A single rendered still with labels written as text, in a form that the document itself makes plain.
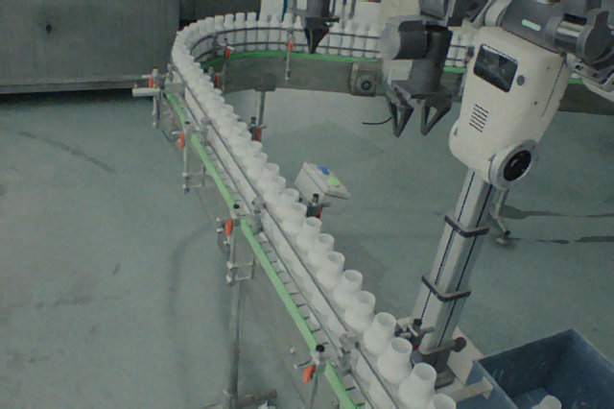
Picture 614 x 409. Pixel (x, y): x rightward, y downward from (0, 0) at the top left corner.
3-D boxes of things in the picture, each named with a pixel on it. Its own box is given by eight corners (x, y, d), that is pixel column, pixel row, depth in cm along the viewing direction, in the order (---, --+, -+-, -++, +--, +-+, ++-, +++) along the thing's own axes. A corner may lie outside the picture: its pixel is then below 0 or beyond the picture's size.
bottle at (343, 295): (359, 336, 113) (374, 275, 105) (343, 353, 109) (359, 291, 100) (334, 323, 116) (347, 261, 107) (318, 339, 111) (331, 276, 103)
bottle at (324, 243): (331, 306, 120) (343, 247, 111) (305, 310, 118) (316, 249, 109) (322, 288, 125) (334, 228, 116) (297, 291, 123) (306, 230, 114)
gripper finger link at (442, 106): (442, 141, 106) (456, 95, 101) (412, 144, 103) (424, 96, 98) (422, 126, 111) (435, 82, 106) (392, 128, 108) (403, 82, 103)
